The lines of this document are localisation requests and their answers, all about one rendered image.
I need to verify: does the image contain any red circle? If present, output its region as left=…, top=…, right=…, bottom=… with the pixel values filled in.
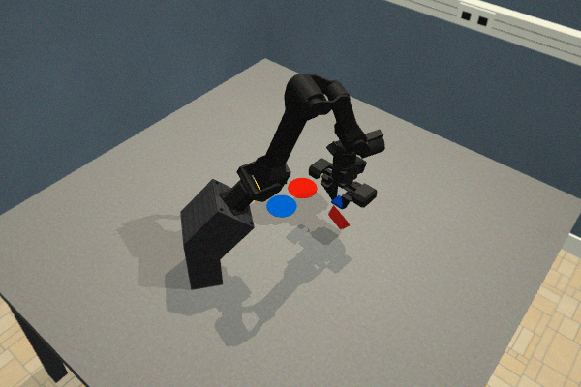
left=288, top=178, right=318, bottom=198

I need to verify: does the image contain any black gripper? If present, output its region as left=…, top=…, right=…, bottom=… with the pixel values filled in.
left=309, top=158, right=377, bottom=209

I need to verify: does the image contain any blue block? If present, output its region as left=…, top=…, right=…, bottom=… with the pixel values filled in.
left=331, top=195, right=344, bottom=209

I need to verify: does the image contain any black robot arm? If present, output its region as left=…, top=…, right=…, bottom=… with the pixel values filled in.
left=219, top=74, right=385, bottom=216

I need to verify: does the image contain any blue circle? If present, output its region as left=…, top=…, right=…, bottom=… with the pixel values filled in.
left=266, top=195, right=297, bottom=218

